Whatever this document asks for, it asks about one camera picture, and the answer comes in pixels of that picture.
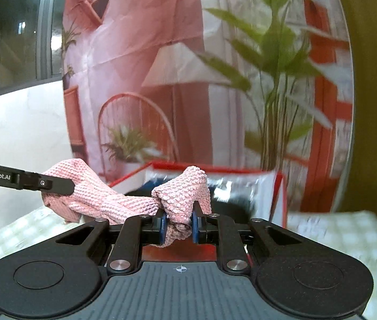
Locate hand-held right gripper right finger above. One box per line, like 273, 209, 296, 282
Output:
192, 209, 304, 276

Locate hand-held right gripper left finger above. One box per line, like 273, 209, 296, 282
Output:
55, 213, 169, 277

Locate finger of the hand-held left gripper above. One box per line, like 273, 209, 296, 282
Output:
18, 171, 76, 197

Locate grey socks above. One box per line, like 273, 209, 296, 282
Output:
144, 169, 276, 222

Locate pink waffle towel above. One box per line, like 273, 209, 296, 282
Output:
40, 159, 213, 249

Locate red cardboard box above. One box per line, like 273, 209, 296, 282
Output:
108, 161, 289, 261

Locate dark glass window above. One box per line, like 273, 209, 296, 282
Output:
0, 0, 73, 105

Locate printed room scene backdrop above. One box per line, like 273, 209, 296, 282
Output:
62, 0, 356, 214

